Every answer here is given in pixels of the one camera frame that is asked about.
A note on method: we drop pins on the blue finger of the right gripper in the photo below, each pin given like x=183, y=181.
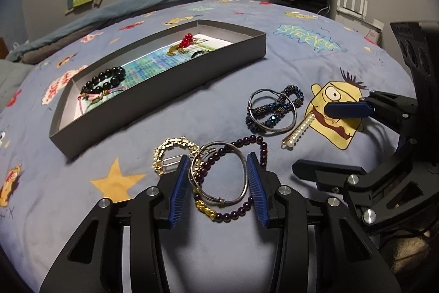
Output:
x=327, y=176
x=348, y=110

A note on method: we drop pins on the grey shallow cardboard tray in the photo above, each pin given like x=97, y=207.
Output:
x=73, y=136

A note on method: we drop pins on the white wifi router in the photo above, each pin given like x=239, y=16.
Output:
x=354, y=8

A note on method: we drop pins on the teal folded blanket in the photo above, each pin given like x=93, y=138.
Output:
x=36, y=51

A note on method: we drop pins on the grey pillow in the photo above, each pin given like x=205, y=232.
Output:
x=12, y=75

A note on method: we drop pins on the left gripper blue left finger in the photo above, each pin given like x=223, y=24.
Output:
x=180, y=185

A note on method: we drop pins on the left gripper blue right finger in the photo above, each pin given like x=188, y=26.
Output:
x=259, y=188

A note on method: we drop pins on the red bead gold brooch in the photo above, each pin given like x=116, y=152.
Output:
x=181, y=47

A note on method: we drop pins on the gold chain hair clip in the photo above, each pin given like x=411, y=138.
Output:
x=169, y=153

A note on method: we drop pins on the white box under router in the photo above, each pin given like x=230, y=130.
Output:
x=372, y=32

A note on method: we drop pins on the large silver bangle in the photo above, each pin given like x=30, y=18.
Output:
x=266, y=118

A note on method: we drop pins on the silver bangle with clasp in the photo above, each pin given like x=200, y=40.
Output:
x=218, y=172

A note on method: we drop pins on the printed paper tray liner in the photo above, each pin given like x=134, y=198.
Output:
x=145, y=67

